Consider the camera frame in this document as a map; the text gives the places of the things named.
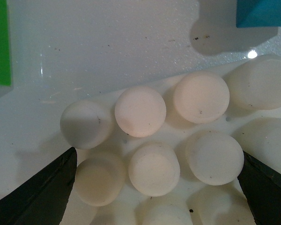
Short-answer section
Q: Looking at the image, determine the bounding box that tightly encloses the green two-stud block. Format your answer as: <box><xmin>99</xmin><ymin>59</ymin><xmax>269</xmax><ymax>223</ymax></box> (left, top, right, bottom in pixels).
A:
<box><xmin>0</xmin><ymin>0</ymin><xmax>11</xmax><ymax>86</ymax></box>

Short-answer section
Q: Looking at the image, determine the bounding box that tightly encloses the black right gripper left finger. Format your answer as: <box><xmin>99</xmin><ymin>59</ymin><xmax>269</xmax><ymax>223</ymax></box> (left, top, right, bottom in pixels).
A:
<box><xmin>0</xmin><ymin>147</ymin><xmax>77</xmax><ymax>225</ymax></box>

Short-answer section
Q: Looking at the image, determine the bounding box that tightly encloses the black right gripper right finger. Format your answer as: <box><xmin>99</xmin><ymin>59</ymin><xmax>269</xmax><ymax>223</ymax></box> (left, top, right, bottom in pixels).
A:
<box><xmin>237</xmin><ymin>153</ymin><xmax>281</xmax><ymax>225</ymax></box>

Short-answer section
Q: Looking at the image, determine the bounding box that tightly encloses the blue three-stud block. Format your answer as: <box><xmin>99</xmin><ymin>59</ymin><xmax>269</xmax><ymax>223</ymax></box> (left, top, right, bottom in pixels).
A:
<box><xmin>236</xmin><ymin>0</ymin><xmax>281</xmax><ymax>28</ymax></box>

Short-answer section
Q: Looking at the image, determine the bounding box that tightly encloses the white studded base plate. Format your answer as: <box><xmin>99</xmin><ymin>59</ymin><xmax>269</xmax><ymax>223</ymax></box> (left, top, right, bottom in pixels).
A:
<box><xmin>61</xmin><ymin>55</ymin><xmax>281</xmax><ymax>225</ymax></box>

